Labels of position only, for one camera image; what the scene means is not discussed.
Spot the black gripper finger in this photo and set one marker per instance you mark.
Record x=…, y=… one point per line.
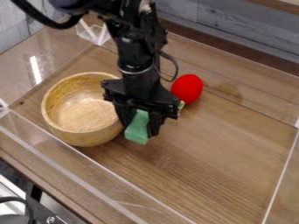
x=155, y=122
x=125, y=113

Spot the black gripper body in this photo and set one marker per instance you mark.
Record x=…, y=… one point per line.
x=141, y=91

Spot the green rectangular block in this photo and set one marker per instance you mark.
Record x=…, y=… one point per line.
x=136, y=131

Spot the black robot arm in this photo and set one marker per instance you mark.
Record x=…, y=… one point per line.
x=140, y=38

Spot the brown wooden bowl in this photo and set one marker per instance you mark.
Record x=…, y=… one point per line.
x=80, y=118

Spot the red toy strawberry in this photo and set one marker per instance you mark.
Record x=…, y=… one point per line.
x=187, y=88

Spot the black metal stand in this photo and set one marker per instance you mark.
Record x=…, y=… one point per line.
x=21, y=206

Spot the clear acrylic corner bracket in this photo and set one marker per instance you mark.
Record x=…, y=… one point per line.
x=95, y=34

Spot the clear acrylic tray wall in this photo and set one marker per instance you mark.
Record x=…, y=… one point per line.
x=87, y=188

